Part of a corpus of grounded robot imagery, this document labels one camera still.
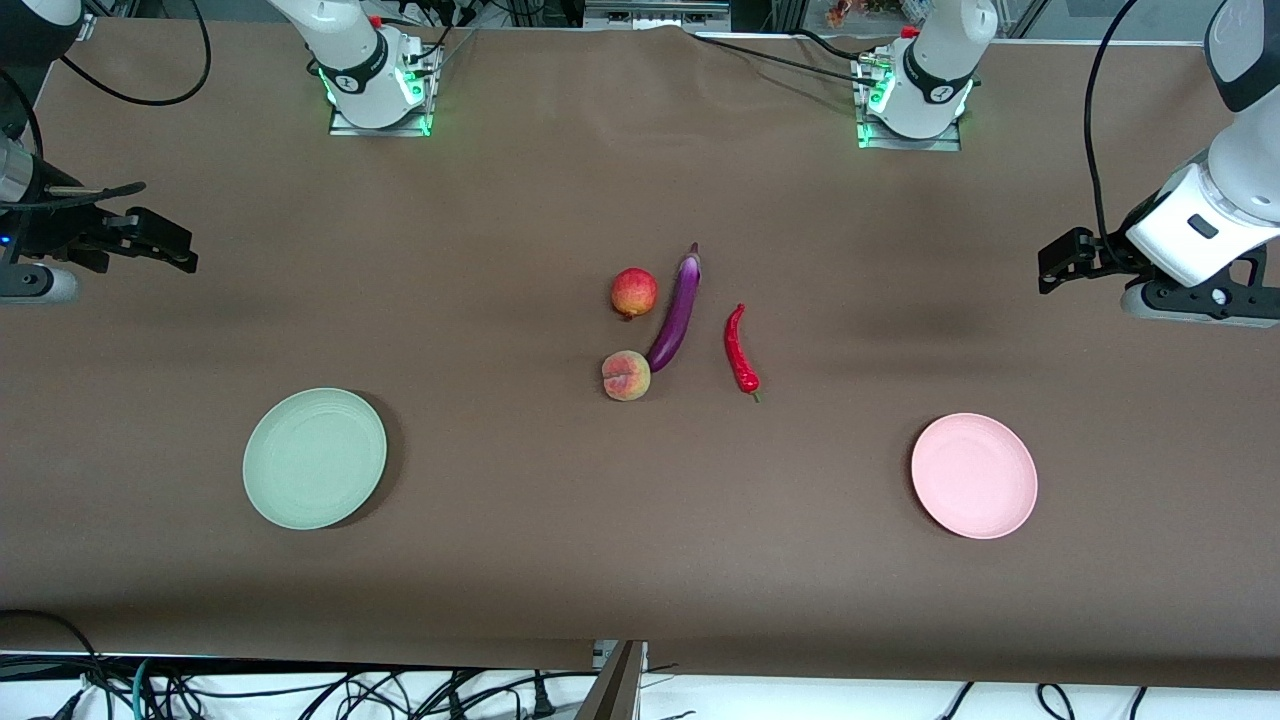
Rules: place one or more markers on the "grey metal box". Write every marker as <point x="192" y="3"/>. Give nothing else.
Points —
<point x="655" y="15"/>

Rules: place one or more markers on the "pale green ribbed plate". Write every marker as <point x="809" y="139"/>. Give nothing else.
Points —
<point x="314" y="458"/>

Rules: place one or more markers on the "small aluminium corner bracket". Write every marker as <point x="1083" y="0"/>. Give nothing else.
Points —
<point x="85" y="28"/>

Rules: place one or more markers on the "white metal bracket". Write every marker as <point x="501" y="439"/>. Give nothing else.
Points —
<point x="605" y="655"/>

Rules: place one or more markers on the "aluminium frame profile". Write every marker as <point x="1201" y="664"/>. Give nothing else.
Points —
<point x="612" y="690"/>

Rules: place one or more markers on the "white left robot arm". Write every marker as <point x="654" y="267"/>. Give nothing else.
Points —
<point x="940" y="70"/>

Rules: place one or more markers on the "small orange toy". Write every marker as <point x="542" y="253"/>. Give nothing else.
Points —
<point x="838" y="12"/>

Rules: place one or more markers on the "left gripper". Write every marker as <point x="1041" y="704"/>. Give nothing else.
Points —
<point x="1108" y="251"/>

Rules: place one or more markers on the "pink fuzzy peach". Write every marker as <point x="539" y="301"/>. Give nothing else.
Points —
<point x="626" y="376"/>

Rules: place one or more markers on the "red chili pepper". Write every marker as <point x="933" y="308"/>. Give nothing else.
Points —
<point x="738" y="350"/>

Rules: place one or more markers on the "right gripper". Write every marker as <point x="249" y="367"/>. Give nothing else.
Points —
<point x="62" y="236"/>

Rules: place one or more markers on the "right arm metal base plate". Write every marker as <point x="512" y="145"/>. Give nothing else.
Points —
<point x="428" y="90"/>

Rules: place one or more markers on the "brown table cover sheet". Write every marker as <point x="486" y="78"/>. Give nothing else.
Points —
<point x="600" y="560"/>

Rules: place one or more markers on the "pink round plate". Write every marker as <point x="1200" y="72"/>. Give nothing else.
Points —
<point x="973" y="476"/>

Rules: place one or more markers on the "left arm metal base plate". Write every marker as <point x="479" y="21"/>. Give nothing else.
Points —
<point x="900" y="145"/>

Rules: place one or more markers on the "long purple eggplant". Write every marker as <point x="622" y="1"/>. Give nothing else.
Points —
<point x="678" y="310"/>

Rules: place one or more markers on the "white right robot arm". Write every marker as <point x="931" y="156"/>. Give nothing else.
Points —
<point x="350" y="50"/>

